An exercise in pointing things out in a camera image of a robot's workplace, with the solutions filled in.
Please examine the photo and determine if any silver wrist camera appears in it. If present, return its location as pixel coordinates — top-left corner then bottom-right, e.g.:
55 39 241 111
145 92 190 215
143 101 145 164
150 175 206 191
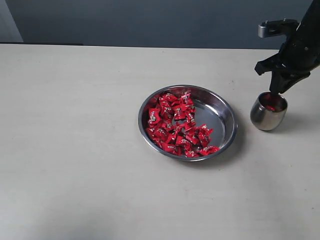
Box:
258 19 300 38

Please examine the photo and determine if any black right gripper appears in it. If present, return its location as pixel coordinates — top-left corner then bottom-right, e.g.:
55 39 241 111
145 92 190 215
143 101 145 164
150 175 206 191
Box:
254 17 320 95

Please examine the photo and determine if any steel cup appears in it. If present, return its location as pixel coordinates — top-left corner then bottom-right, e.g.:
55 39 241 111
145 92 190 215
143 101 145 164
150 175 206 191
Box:
250 92 288 131

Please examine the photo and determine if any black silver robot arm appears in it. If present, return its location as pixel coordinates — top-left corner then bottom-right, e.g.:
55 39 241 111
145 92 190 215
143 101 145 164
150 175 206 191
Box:
254 0 320 95

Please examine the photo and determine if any red candy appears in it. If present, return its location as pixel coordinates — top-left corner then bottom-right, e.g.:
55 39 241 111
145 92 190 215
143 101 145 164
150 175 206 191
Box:
197 124 214 147
147 108 162 126
158 93 180 107
265 105 277 112
198 145 220 156

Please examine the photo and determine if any round steel plate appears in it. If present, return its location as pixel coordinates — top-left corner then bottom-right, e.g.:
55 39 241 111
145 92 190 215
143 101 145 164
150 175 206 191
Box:
137 85 238 162

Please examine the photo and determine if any red candy in cup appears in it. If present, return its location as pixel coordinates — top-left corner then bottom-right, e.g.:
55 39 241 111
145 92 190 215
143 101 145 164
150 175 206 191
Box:
265 105 277 112

